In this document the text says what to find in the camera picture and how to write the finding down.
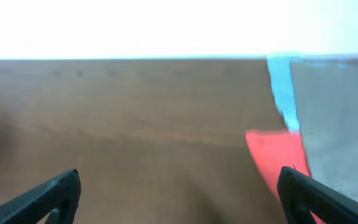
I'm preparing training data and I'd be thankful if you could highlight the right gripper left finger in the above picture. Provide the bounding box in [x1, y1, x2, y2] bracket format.
[0, 169, 81, 224]

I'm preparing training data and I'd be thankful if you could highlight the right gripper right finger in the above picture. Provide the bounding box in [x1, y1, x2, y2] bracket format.
[277, 166, 358, 224]

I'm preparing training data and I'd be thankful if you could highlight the red orange garment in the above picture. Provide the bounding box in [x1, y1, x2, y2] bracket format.
[245, 129, 326, 224]

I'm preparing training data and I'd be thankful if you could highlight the khaki beige garment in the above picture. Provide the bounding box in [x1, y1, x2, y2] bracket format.
[291, 61, 358, 202]

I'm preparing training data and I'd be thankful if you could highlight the light blue garment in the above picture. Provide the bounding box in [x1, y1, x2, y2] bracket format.
[267, 55, 356, 133]

